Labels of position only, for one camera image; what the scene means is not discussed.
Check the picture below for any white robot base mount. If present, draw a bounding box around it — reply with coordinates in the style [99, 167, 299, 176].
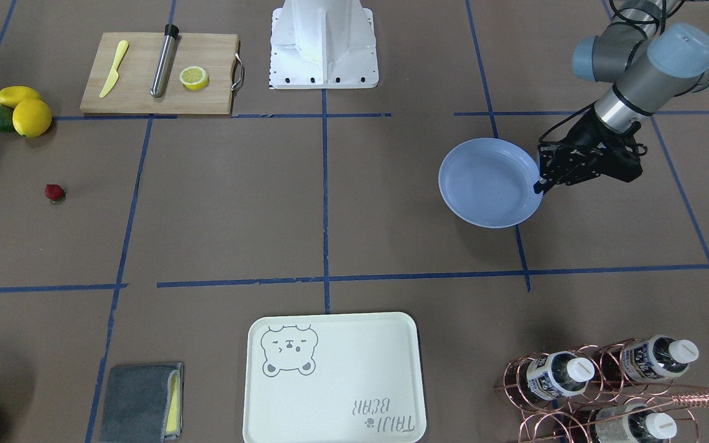
[268, 1, 380, 90]

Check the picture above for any red strawberry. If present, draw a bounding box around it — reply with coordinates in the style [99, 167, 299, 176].
[43, 184, 66, 202]

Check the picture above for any grey and yellow cloth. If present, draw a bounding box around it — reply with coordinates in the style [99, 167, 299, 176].
[98, 362, 185, 442]

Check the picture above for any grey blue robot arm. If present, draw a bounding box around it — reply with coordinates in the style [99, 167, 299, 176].
[534, 1, 709, 194]

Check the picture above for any yellow plastic knife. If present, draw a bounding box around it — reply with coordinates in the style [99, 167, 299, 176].
[98, 40, 129, 98]

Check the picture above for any steel cylinder with black cap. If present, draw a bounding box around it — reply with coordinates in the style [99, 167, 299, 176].
[150, 23, 179, 98]

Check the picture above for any cream bear tray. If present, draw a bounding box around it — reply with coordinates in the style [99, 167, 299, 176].
[242, 312, 427, 442]

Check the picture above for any tea bottle front of rack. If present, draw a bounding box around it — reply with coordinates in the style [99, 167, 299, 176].
[569, 402, 678, 442]

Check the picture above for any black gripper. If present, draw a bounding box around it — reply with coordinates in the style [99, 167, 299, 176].
[534, 108, 644, 196]

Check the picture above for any bamboo cutting board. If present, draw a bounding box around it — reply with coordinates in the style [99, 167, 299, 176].
[81, 33, 244, 115]

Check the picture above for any copper wire bottle rack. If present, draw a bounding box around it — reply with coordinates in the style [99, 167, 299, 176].
[494, 338, 709, 442]

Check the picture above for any blue plate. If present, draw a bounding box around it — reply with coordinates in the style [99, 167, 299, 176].
[437, 138, 543, 229]

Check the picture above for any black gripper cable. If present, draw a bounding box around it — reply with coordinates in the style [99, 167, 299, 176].
[538, 105, 648, 158]

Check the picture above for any whole yellow lemon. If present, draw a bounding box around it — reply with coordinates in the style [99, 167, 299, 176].
[12, 98, 53, 138]

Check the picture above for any lemon half slice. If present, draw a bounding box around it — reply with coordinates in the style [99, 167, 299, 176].
[179, 66, 209, 90]

